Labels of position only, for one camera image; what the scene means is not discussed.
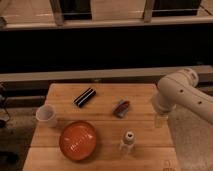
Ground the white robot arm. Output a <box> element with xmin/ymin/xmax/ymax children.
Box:
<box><xmin>151</xmin><ymin>68</ymin><xmax>213</xmax><ymax>125</ymax></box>

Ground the red blue small object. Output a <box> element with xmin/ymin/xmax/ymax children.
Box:
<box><xmin>113</xmin><ymin>100</ymin><xmax>130</xmax><ymax>118</ymax></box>

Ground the black striped box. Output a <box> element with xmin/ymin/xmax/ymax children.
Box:
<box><xmin>73</xmin><ymin>88</ymin><xmax>96</xmax><ymax>108</ymax></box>

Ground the orange bowl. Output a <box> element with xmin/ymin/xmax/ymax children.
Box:
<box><xmin>59</xmin><ymin>121</ymin><xmax>97</xmax><ymax>161</ymax></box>

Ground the white cup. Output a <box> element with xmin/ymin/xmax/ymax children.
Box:
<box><xmin>36</xmin><ymin>104</ymin><xmax>57</xmax><ymax>127</ymax></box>

